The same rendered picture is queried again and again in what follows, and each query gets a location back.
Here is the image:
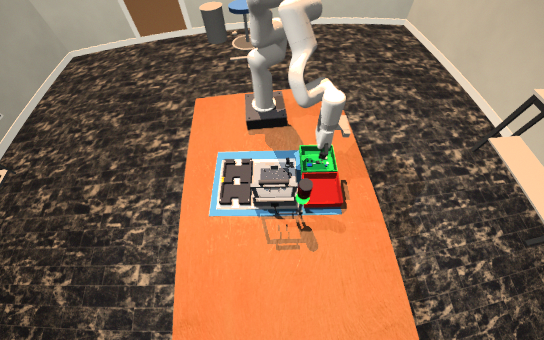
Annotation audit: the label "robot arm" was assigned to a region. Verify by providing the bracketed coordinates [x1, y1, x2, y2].
[246, 0, 351, 138]

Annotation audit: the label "green circuit board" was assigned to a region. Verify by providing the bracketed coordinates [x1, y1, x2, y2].
[305, 156, 329, 169]

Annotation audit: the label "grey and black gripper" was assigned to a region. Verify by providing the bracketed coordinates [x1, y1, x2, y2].
[315, 125, 335, 159]

